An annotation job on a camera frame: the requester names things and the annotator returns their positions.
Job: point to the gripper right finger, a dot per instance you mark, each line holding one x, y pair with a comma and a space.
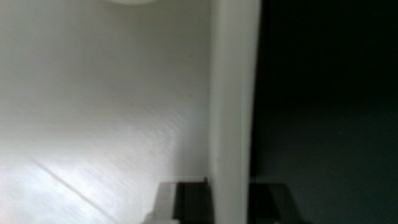
272, 206

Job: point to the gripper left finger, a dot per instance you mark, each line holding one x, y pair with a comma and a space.
184, 203

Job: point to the white square table top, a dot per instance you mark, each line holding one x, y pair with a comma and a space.
127, 83

